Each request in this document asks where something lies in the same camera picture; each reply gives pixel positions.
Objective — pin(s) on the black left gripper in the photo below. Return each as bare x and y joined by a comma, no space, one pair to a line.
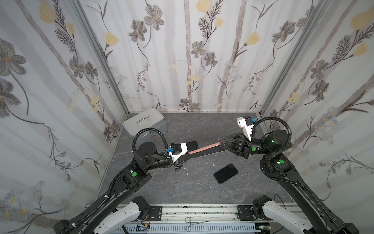
177,162

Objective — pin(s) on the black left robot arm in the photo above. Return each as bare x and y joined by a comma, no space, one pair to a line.
102,215

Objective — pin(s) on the silver aluminium case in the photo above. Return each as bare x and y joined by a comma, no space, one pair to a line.
148,118

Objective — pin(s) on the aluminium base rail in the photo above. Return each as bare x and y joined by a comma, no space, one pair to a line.
216,212

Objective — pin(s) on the black phone lying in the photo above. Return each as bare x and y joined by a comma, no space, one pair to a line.
225,174
192,145

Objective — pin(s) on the black phone lying far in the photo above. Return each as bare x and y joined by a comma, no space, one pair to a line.
192,145

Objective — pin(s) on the black phone with silver edge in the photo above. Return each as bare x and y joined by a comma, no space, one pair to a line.
200,154

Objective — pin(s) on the black phone lying right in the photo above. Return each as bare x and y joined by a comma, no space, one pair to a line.
225,174

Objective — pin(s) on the steel forceps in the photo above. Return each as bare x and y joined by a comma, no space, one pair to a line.
190,224

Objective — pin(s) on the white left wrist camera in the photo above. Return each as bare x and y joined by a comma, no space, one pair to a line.
175,151

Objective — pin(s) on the pink phone case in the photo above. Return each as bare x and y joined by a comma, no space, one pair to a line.
208,149

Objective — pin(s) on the white slotted cable duct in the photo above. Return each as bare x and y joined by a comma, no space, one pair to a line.
204,228

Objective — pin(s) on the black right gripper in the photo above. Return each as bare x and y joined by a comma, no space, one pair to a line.
244,146

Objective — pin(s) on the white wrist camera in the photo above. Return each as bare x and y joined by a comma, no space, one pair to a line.
247,124
175,151

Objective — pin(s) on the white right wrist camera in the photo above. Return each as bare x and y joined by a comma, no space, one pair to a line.
247,124

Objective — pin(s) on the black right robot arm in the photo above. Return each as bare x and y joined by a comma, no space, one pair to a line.
276,166

